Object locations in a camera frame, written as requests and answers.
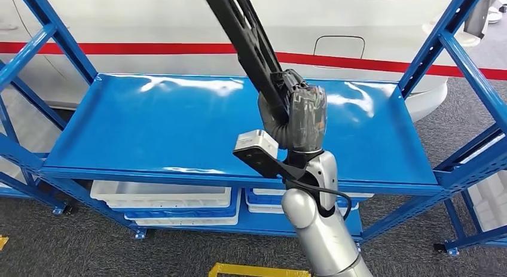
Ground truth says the long black car part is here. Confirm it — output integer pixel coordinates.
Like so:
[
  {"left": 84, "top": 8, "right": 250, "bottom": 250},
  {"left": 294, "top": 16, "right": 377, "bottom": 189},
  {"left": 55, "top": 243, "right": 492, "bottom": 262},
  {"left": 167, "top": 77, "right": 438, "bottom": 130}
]
[{"left": 200, "top": 0, "right": 292, "bottom": 123}]

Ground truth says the grey post white base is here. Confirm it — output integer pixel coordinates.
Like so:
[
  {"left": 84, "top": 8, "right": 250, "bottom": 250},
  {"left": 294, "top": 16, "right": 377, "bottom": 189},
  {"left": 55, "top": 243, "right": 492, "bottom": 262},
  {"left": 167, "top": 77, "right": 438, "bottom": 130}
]
[{"left": 422, "top": 0, "right": 494, "bottom": 49}]

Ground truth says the white car red stripe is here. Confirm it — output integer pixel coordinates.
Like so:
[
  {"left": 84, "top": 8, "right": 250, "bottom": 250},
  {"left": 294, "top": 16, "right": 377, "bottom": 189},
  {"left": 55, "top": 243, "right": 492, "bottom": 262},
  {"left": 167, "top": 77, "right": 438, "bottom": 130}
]
[{"left": 0, "top": 0, "right": 507, "bottom": 123}]

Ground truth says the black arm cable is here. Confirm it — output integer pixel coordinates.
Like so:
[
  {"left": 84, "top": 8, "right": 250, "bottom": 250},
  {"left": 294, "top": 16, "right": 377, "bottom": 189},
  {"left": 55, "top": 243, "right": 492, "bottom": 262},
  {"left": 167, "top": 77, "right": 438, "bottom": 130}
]
[{"left": 285, "top": 176, "right": 353, "bottom": 221}]

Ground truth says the clear plastic film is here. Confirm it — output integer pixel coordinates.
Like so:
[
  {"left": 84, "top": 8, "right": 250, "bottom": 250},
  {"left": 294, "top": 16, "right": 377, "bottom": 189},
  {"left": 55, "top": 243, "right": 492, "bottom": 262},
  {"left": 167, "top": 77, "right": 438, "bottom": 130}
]
[{"left": 291, "top": 84, "right": 328, "bottom": 151}]

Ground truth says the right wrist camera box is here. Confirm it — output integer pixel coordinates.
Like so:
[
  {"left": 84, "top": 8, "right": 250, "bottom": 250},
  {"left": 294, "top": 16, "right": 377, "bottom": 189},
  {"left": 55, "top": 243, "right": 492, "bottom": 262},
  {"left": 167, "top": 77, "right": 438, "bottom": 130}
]
[{"left": 232, "top": 129, "right": 308, "bottom": 181}]

